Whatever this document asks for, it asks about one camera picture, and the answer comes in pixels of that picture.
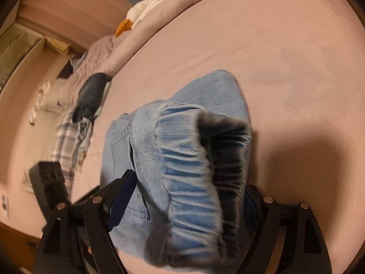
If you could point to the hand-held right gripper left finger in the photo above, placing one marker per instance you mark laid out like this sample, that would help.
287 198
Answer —
124 202

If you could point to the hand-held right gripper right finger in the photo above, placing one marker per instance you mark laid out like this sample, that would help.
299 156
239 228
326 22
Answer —
252 209

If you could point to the light blue denim pants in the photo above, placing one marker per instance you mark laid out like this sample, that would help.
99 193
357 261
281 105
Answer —
182 177

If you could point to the plaid cloth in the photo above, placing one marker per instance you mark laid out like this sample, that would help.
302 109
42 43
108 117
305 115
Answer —
67 142

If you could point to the white crumpled item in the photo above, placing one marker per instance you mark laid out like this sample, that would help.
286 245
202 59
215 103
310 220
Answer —
42 102

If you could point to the dark navy garment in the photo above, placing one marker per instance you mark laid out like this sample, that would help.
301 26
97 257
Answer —
89 97

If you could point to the pink quilt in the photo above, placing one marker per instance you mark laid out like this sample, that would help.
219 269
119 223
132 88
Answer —
99 54

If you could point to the pink bed sheet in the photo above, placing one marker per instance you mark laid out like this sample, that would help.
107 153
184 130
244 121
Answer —
285 62

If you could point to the white and orange plush toy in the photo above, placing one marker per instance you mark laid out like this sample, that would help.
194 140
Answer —
148 2

